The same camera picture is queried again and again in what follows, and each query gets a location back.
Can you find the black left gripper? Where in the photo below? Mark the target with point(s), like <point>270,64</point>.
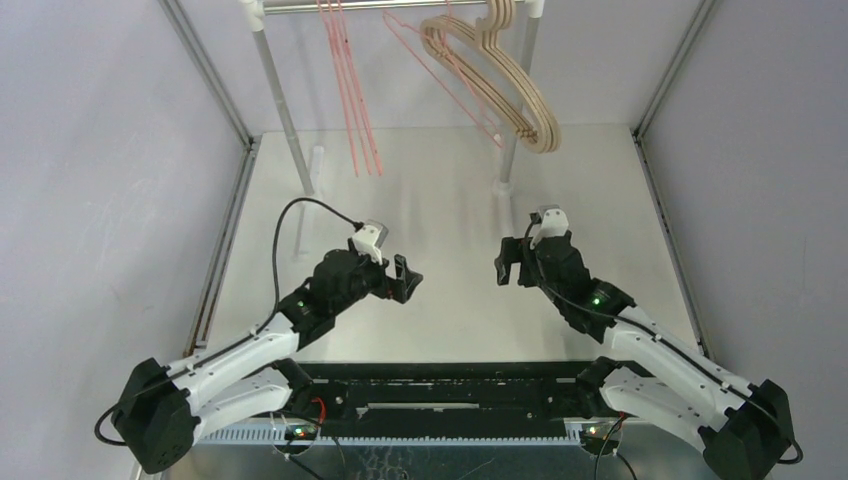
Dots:
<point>396,291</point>

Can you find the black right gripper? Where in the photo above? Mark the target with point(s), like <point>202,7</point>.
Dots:
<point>526,263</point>

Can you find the pink wire hanger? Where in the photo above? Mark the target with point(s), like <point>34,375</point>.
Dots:
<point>455,84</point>
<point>364,153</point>
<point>326,12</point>
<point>362,122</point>

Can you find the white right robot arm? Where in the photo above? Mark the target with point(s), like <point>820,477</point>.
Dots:
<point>741,430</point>

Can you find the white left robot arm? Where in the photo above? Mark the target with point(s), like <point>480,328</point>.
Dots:
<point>164,410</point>

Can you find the left circuit board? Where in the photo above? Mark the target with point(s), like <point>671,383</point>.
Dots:
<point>303,432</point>

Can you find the circuit board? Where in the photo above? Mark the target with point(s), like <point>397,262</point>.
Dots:
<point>303,432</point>
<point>596,434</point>

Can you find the right circuit board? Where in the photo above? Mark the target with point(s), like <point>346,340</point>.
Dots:
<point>596,434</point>

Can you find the metal clothes rack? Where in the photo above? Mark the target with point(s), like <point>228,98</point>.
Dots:
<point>511,96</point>

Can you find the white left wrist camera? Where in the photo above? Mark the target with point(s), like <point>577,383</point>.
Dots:
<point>369,238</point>

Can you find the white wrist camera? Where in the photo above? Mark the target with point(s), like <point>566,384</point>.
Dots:
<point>550,221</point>
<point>369,238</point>

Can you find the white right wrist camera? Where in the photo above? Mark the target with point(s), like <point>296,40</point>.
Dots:
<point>550,221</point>

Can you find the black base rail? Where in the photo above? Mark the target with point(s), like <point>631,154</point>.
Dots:
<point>519,401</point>

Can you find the left aluminium frame post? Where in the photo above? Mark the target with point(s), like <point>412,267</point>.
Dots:
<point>182,25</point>

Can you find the aluminium frame post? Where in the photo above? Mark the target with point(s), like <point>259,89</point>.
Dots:
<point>695,28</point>
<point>182,25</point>

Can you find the right aluminium frame post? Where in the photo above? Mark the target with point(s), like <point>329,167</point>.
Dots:
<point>695,28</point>

